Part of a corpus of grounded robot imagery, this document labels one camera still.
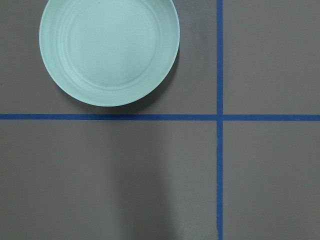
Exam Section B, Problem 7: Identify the light green plate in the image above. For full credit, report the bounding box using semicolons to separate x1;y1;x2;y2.
39;0;180;107

